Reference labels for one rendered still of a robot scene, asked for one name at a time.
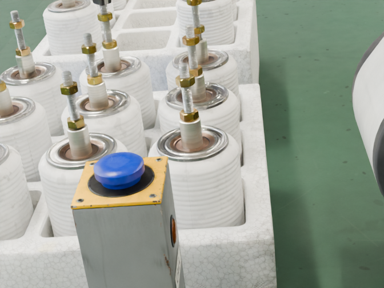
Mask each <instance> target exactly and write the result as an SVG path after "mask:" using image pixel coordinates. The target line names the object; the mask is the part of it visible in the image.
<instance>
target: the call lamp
mask: <svg viewBox="0 0 384 288"><path fill-rule="evenodd" d="M172 234H173V242H174V244H175V243H176V242H177V235H178V232H177V224H176V221H175V219H174V218H173V219H172Z"/></svg>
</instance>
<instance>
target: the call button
mask: <svg viewBox="0 0 384 288"><path fill-rule="evenodd" d="M93 169H94V175H95V178H96V180H97V181H98V182H100V183H101V184H102V185H103V186H104V187H106V188H108V189H114V190H117V189H125V188H128V187H131V186H133V185H135V184H136V183H138V182H139V180H140V179H141V175H142V174H143V173H144V171H145V165H144V160H143V158H142V157H141V156H139V155H137V154H134V153H130V152H118V153H112V154H109V155H107V156H105V157H103V158H101V159H100V160H99V161H98V162H97V163H96V164H95V165H94V168H93Z"/></svg>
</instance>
